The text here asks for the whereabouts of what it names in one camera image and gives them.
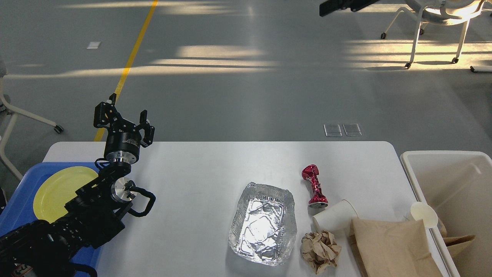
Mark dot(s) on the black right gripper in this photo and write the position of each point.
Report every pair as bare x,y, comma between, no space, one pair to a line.
329,6

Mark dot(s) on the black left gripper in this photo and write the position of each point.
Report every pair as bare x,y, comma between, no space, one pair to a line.
124,139

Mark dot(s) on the yellow plastic plate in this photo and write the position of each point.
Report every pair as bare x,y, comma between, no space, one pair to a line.
57,190

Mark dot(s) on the white paper cup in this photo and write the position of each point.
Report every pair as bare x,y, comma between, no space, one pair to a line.
424,212

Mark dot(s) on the wooden board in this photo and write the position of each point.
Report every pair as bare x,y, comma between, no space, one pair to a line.
392,249

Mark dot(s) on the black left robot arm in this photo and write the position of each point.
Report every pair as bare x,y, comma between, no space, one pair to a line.
94,216

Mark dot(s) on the white office chair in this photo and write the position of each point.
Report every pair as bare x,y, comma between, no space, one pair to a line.
438,12

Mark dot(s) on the white chair base left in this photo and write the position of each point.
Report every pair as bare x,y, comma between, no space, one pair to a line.
15,112

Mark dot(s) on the blue plastic tray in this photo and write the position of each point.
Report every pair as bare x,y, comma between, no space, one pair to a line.
19,207

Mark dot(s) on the aluminium foil tray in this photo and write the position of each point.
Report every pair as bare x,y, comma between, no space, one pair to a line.
264,227

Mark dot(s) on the crushed red soda can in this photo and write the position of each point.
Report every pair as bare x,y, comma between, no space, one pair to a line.
318,200

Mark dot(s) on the white plastic bin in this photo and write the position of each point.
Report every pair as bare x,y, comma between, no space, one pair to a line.
458,186

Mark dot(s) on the crumpled brown paper ball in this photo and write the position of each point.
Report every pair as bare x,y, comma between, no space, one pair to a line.
320,251

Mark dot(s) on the brown paper in bin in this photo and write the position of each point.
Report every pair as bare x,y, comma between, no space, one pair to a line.
459,241

